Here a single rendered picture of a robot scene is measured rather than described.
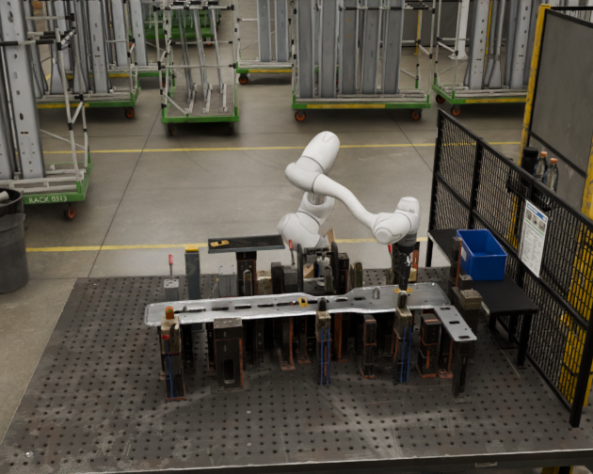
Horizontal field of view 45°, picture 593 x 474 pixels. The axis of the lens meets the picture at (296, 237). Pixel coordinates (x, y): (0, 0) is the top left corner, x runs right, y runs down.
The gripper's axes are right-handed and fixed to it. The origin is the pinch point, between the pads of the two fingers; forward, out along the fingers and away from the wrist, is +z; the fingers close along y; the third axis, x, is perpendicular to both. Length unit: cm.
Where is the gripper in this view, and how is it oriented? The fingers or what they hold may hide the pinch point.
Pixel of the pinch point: (403, 282)
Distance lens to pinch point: 329.8
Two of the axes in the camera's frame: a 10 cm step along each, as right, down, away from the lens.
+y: 1.4, 4.1, -9.0
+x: 9.9, -0.6, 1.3
